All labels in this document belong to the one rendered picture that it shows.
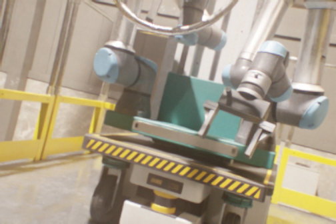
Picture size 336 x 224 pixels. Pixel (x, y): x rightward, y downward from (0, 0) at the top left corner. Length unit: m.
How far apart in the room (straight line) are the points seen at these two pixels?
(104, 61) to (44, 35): 7.56
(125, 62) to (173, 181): 0.46
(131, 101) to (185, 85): 0.24
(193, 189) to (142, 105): 0.40
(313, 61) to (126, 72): 0.65
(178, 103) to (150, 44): 6.39
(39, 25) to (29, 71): 0.99
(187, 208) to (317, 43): 0.71
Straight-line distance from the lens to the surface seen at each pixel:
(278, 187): 2.79
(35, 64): 8.95
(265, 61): 1.07
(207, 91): 1.55
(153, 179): 1.34
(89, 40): 8.44
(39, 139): 2.35
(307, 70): 1.33
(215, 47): 1.34
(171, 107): 1.58
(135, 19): 0.99
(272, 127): 1.00
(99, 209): 1.46
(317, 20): 1.34
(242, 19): 1.67
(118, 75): 1.40
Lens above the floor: 0.50
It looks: 1 degrees down
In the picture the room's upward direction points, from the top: 14 degrees clockwise
